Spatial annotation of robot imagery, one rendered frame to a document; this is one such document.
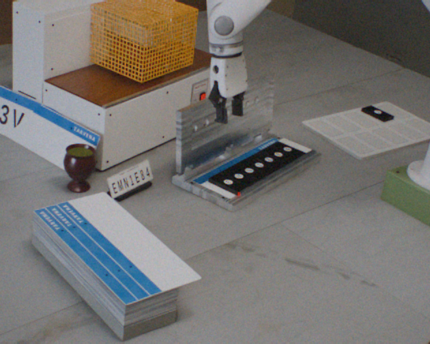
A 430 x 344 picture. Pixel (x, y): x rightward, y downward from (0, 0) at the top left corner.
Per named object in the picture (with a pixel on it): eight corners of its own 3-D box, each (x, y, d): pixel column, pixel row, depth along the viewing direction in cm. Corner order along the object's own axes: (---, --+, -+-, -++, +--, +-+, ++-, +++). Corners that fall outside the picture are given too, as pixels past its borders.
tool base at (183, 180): (233, 212, 229) (235, 200, 227) (171, 183, 239) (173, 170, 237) (320, 160, 261) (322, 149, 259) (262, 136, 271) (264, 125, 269)
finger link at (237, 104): (240, 91, 223) (241, 117, 225) (248, 88, 225) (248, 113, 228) (230, 90, 225) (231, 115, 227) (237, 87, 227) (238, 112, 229)
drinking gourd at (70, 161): (59, 194, 227) (61, 155, 222) (64, 177, 235) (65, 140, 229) (93, 196, 228) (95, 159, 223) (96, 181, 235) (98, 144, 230)
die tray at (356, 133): (360, 160, 264) (361, 158, 263) (299, 124, 282) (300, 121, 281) (448, 136, 286) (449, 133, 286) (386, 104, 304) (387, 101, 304)
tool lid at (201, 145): (181, 112, 228) (175, 110, 229) (181, 179, 236) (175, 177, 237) (274, 72, 260) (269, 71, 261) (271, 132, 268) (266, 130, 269)
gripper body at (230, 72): (226, 55, 212) (228, 100, 216) (250, 46, 219) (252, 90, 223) (201, 52, 216) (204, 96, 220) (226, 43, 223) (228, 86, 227)
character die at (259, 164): (267, 177, 243) (268, 174, 243) (239, 164, 248) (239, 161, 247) (278, 172, 247) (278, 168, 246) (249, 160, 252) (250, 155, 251)
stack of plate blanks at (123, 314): (175, 321, 186) (179, 287, 182) (122, 341, 179) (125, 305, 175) (81, 230, 213) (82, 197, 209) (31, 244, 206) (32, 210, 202)
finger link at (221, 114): (219, 101, 216) (220, 127, 219) (226, 97, 219) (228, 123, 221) (209, 99, 218) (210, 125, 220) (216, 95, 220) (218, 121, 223)
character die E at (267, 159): (278, 172, 247) (278, 168, 246) (249, 160, 252) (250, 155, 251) (287, 166, 250) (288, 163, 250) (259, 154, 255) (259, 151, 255)
